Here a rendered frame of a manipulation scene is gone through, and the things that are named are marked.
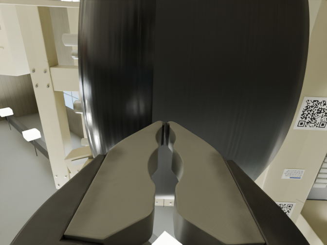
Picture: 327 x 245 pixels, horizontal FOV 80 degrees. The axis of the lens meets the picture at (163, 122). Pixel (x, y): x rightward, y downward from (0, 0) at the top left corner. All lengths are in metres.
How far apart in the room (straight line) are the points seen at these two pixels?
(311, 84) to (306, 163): 0.20
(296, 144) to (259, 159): 0.27
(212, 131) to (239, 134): 0.03
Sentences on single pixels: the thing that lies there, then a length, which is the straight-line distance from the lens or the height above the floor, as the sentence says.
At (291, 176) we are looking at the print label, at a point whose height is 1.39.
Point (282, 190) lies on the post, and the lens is 0.62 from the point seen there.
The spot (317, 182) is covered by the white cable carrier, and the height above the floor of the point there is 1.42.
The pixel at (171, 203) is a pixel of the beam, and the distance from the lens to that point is 0.95.
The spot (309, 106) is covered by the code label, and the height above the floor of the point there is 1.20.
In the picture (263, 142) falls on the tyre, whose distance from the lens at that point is 0.27.
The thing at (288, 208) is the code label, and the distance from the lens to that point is 0.67.
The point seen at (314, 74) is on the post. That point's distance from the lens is 0.50.
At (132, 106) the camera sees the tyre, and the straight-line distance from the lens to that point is 0.22.
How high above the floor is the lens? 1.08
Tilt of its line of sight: 24 degrees up
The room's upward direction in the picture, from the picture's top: 177 degrees counter-clockwise
